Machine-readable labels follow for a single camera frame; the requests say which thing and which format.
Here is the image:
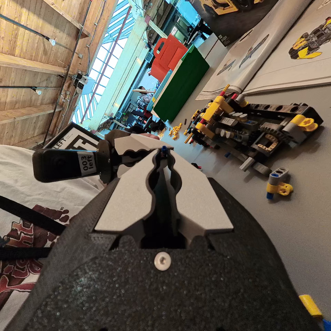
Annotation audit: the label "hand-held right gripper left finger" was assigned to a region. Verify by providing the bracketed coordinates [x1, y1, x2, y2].
[94, 149, 161, 237]

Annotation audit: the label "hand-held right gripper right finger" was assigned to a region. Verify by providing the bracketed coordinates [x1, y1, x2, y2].
[168, 149, 234, 239]

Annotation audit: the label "small yellow grey lego connector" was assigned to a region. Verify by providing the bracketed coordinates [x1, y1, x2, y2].
[266, 168, 294, 200]

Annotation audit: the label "black yellow lego car chassis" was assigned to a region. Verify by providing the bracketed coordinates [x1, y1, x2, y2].
[184, 84, 324, 176]

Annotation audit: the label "pile of yellow lego pieces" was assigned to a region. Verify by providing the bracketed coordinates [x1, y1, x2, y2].
[168, 123, 183, 141]

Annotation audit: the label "scattered loose lego pieces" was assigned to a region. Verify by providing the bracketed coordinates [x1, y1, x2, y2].
[299, 294, 331, 330]

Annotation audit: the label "open lego instruction booklet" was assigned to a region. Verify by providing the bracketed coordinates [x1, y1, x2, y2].
[195, 0, 331, 101]

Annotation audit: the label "lego set cardboard box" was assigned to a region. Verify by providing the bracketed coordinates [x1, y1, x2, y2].
[187, 0, 280, 47]

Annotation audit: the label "person's white printed shirt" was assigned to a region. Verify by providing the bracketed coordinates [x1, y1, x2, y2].
[0, 145, 104, 329]

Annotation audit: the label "black white marker board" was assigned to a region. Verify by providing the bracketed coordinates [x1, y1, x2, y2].
[43, 122, 102, 153]

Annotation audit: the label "green plastic bin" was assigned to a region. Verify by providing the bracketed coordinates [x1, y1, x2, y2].
[151, 44, 210, 122]

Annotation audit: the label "orange bag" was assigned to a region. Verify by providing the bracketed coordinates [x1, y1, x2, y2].
[150, 34, 189, 82]

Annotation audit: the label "black strap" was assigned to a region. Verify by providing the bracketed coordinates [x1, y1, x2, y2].
[0, 195, 66, 235]
[0, 247, 52, 262]

